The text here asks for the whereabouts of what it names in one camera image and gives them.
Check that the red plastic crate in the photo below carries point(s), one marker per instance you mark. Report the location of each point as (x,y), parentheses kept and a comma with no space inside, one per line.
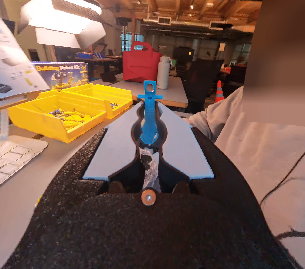
(140,66)

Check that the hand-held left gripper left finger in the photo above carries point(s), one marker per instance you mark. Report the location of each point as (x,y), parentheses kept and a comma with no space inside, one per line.
(112,154)

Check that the heap of yellow grey pieces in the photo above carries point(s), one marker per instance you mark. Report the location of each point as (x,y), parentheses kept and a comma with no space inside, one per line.
(71,118)

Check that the orange traffic cone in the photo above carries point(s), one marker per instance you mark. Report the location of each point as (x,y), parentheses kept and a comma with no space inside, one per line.
(219,93)

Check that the white background table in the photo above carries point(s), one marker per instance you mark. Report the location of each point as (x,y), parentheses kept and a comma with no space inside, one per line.
(176,92)

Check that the open instruction booklet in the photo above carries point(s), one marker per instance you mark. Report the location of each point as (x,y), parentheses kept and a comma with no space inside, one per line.
(16,71)

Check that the blue plastic separator tool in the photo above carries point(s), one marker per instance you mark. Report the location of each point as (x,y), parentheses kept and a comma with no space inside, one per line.
(149,118)

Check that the yellow storage bin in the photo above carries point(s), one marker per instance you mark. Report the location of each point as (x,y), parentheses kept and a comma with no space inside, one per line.
(114,93)
(35,126)

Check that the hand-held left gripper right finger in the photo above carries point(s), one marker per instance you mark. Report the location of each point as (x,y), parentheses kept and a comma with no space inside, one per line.
(185,154)

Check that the person's right forearm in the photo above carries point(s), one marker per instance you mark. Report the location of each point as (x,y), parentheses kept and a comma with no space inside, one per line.
(209,116)

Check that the white water bottle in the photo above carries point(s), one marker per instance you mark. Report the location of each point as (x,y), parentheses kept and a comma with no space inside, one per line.
(163,73)

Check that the person's beige hoodie torso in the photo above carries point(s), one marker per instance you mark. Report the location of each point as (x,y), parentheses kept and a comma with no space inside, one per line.
(262,166)

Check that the black office chair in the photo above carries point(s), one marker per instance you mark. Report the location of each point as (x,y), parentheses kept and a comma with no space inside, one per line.
(200,78)

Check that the clear bubble wrap sheet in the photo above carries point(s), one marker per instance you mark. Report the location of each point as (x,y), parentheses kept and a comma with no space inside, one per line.
(150,171)

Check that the LED panel light with barndoors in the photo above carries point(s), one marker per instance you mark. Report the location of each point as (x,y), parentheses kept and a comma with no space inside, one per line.
(62,18)

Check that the scatter of grey blue pieces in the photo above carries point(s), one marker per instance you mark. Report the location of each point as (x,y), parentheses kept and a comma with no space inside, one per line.
(114,105)

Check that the grey desk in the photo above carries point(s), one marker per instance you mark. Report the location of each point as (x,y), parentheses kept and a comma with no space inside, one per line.
(28,190)

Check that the blue toy kit box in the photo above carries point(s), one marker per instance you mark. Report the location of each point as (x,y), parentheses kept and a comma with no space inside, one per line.
(62,75)

